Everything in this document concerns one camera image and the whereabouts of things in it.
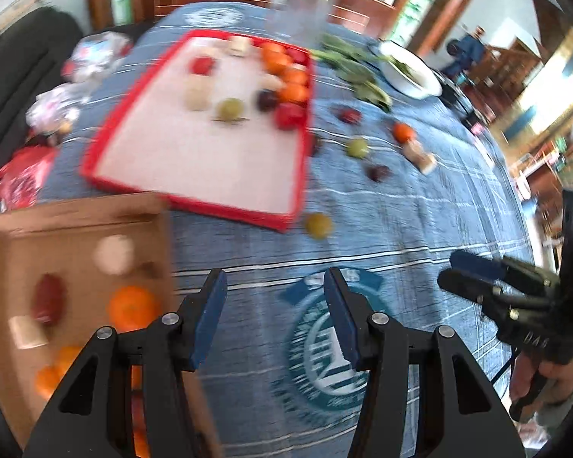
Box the round beige rice cake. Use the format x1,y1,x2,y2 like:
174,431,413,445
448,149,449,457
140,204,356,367
93,235,135,276

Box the dark wrinkled date centre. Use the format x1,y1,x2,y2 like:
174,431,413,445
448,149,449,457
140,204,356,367
366,164,390,183

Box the beige cake piece far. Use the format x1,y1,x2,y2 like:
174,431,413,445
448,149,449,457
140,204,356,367
401,139,425,164

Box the orange mandarin front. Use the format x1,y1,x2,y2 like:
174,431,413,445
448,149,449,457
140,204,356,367
35,365,61,401

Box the cardboard box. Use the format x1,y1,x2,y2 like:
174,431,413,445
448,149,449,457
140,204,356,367
0,191,225,458

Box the black sofa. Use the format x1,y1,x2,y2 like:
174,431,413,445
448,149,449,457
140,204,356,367
0,7,83,169

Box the green grape near tray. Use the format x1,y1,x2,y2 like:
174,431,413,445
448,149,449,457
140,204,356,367
304,212,333,240

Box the red tomato tray corner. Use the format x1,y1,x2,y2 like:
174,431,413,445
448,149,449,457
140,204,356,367
285,48,309,66

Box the plastic bags by sofa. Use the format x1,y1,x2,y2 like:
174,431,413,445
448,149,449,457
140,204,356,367
0,31,133,211

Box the red date far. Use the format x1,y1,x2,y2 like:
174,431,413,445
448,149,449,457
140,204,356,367
337,108,362,125

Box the person's right hand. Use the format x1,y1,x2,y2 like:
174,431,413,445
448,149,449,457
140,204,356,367
509,353,573,403

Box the large red date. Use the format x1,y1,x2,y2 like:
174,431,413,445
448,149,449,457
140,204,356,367
31,273,67,327

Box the red tomato in tray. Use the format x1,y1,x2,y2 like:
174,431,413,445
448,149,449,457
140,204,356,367
274,102,305,130

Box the dark plum in tray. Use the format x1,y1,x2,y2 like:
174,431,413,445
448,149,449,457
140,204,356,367
256,89,279,112

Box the clear plastic pitcher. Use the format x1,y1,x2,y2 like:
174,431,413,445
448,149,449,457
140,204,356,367
266,0,336,48

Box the white enamel basin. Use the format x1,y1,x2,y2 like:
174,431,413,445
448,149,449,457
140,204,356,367
378,42,442,99

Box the green grape centre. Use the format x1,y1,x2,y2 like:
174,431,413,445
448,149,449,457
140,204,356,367
346,137,369,159

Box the blue plaid tablecloth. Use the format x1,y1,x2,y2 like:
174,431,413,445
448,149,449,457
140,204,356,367
38,1,536,458

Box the smooth red date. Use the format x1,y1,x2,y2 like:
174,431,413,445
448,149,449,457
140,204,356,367
131,391,146,431

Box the white cake block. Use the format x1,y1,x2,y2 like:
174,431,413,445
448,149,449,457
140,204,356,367
8,315,48,350

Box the red cherry tomato left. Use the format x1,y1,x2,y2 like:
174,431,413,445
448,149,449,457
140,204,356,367
188,55,217,76

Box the green grape in tray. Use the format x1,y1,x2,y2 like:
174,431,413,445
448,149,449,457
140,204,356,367
215,97,245,123

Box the red plastic tray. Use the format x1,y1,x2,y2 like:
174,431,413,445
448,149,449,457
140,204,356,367
79,29,311,232

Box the white cake piece in tray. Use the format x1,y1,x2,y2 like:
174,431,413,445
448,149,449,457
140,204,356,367
184,74,213,112

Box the dark plum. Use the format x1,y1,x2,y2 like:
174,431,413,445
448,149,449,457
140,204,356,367
309,134,323,156
256,89,279,112

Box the white cake cube in tray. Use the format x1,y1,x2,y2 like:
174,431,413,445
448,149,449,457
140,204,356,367
228,35,253,58

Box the orange mandarin in tray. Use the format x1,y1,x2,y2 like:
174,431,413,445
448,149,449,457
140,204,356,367
278,83,309,105

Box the orange mandarin tray back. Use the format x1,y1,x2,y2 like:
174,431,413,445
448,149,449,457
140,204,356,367
261,42,293,76

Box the small orange mandarin far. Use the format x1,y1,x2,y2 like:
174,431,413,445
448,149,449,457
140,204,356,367
392,122,417,145

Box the small beige cake cube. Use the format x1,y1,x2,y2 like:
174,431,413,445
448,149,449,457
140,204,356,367
418,153,437,175

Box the green leafy vegetable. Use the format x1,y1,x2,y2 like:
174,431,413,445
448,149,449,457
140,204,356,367
311,33,393,113

